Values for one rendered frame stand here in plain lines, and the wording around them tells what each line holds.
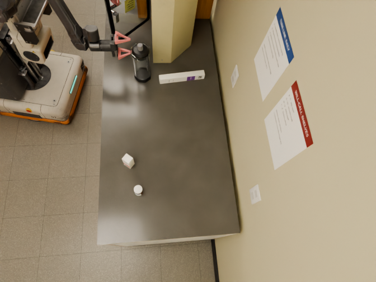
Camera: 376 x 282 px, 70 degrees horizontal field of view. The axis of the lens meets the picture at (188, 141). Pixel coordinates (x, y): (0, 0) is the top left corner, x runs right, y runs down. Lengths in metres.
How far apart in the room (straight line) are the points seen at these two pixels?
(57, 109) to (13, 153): 0.57
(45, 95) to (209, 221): 1.76
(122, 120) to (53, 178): 1.16
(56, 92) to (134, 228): 1.53
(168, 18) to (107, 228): 1.09
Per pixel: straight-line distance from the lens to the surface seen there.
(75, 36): 1.53
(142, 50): 1.52
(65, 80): 2.61
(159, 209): 1.42
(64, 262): 2.45
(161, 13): 1.49
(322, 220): 0.84
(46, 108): 2.52
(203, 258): 2.37
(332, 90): 0.77
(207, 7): 1.99
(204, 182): 1.46
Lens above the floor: 2.34
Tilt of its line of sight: 67 degrees down
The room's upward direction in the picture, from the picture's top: 15 degrees clockwise
